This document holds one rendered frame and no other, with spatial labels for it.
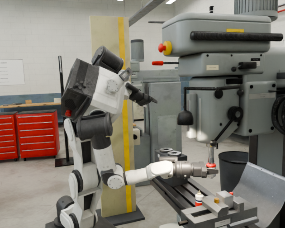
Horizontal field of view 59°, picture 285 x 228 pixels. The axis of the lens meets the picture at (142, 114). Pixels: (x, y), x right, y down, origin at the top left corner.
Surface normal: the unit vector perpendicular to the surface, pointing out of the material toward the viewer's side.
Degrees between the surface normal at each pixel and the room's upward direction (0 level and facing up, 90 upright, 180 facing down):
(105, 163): 103
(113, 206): 90
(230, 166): 94
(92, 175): 80
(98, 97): 58
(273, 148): 90
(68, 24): 90
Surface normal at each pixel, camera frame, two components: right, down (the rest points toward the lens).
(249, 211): 0.36, 0.12
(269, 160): -0.95, 0.07
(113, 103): 0.51, -0.46
